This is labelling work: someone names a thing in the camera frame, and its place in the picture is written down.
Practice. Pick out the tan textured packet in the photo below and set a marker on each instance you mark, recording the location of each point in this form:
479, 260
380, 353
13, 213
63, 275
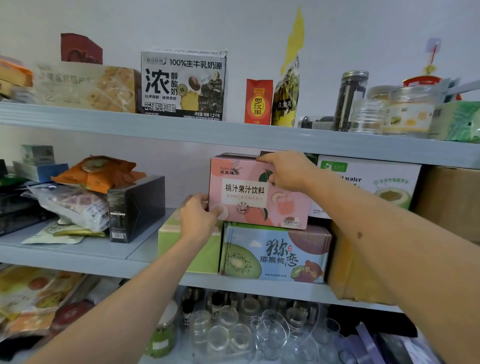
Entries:
86, 88

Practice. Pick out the grey metal shelves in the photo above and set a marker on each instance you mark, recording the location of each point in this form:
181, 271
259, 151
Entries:
150, 127

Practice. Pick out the orange clear snack packet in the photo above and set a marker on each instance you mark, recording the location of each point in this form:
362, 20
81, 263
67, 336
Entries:
13, 78

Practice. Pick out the orange snack bag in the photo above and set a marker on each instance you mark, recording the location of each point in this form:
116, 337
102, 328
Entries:
97, 172

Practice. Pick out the pink green bottle box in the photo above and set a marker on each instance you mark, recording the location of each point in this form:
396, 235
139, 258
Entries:
195, 251

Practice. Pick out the pink peach juice carton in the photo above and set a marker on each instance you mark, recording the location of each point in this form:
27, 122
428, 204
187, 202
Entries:
255, 195

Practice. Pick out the purple patterned white bag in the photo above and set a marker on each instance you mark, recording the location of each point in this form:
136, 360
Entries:
420, 350

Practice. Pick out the dark red patterned box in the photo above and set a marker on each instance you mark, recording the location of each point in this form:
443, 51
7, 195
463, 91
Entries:
80, 48

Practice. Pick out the red knot ornament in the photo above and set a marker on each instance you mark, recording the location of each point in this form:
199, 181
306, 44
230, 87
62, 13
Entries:
431, 75

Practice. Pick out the person's right forearm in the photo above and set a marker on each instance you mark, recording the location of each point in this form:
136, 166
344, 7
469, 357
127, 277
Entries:
405, 243

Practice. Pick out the kiwi fruit carton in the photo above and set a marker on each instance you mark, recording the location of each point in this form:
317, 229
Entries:
273, 255

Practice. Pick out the person's right hand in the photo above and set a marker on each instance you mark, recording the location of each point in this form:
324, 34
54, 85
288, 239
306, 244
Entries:
292, 170

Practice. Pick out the metal-lid glass jar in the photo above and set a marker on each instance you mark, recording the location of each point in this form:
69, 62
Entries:
348, 97

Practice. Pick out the large black box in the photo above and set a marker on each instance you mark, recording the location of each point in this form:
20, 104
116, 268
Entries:
135, 210

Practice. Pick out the group of clear glass cups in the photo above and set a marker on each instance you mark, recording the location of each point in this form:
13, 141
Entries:
243, 330

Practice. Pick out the white coconut water box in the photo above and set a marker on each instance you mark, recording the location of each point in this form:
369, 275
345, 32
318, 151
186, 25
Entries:
375, 183

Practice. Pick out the white black milk carton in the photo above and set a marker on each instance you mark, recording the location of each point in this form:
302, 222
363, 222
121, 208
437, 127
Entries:
183, 86

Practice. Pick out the white-lid green-label jar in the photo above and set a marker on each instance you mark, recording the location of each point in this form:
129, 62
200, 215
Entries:
163, 333

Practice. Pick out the ribbed clear plastic jar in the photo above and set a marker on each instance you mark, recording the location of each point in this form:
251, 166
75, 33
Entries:
365, 118

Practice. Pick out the labelled clear plastic jar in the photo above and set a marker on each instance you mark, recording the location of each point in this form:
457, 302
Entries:
408, 112

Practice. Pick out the small yellow-taped cardboard box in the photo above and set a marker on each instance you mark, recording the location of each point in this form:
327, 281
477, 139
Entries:
348, 273

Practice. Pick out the small blue white box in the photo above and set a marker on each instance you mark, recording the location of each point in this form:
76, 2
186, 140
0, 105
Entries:
35, 165

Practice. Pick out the green patterned tea packet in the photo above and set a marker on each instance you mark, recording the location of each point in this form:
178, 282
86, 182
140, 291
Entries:
457, 123

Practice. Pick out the pale printed snack packet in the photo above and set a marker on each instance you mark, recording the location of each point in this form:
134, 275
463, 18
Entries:
71, 204

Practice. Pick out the person's left forearm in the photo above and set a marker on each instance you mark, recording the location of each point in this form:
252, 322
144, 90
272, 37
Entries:
112, 311

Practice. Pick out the person's left hand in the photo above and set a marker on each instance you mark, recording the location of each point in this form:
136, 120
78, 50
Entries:
197, 221

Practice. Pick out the small dark canister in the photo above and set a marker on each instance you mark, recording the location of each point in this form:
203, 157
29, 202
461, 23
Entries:
315, 123

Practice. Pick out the pale green flat packet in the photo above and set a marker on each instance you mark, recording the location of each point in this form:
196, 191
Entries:
52, 234

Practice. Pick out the small black box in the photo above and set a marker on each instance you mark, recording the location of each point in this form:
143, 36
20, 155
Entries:
392, 348

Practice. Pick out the red round-label pouch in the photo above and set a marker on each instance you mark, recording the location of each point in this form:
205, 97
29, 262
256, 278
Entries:
71, 313

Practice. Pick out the black flat tray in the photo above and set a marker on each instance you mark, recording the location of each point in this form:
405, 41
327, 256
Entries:
15, 213

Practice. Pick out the plain purple bag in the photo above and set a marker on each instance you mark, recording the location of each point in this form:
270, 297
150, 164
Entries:
360, 345

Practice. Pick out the yellow flat packet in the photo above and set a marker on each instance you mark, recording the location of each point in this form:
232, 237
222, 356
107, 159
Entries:
26, 292

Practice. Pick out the yellow green snack bag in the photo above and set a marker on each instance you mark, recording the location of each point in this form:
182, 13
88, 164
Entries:
287, 93

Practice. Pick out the red yellow-label packet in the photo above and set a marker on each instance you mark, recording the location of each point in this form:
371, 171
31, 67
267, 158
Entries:
258, 103

